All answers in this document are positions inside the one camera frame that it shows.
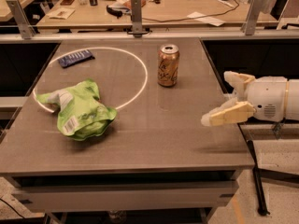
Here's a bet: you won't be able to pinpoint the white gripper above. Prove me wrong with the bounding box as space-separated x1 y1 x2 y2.
201 71 288 127

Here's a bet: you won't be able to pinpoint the orange soda can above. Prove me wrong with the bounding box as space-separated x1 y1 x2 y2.
158 44 179 87

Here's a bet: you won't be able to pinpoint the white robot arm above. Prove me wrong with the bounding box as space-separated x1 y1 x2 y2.
201 71 299 126

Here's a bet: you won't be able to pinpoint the green rice chip bag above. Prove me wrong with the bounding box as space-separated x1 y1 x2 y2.
36 78 117 141

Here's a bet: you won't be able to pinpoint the white paper sheet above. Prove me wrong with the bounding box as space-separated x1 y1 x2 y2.
188 12 225 27

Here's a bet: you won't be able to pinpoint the white table drawer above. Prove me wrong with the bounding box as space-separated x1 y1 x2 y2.
13 181 238 213

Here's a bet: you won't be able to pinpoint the black floor rod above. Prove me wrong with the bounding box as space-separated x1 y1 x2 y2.
247 140 270 217

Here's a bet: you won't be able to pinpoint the black sunglasses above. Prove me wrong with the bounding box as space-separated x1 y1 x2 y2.
106 6 122 19

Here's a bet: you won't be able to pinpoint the dark blue snack bar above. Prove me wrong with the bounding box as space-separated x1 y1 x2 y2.
58 49 94 68

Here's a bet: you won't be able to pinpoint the paper card on desk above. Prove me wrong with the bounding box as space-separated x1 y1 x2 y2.
48 7 75 20

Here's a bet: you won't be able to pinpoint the right metal bracket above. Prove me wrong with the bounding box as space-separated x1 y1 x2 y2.
241 0 264 35

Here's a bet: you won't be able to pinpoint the metal bracket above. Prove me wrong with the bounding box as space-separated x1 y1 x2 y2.
7 0 35 39
129 0 146 38
241 0 264 35

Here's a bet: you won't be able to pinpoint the black cable on desk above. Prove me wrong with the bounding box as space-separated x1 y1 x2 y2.
142 0 241 23

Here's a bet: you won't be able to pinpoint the middle metal bracket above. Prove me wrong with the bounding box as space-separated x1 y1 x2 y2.
129 0 146 38

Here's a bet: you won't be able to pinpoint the left metal bracket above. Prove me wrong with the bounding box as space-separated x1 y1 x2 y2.
7 0 35 39

